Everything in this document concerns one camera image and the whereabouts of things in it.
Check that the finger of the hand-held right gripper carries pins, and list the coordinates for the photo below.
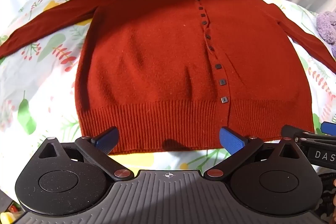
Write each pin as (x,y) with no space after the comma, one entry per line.
(329,126)
(294,131)

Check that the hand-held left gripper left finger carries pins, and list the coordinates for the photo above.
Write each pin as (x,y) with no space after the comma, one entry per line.
(108,138)

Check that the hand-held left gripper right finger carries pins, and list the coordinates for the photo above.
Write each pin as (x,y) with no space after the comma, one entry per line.
(230,138)

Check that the red knit cardigan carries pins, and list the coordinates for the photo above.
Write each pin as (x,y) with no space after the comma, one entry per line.
(168,64)

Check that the person's right hand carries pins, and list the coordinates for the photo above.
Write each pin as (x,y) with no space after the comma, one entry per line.
(334,192)

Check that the floral print bedsheet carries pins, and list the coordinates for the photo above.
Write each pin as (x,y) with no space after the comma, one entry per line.
(39,77)

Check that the purple fuzzy cloth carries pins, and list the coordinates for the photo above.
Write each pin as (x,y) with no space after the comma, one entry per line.
(326,27)

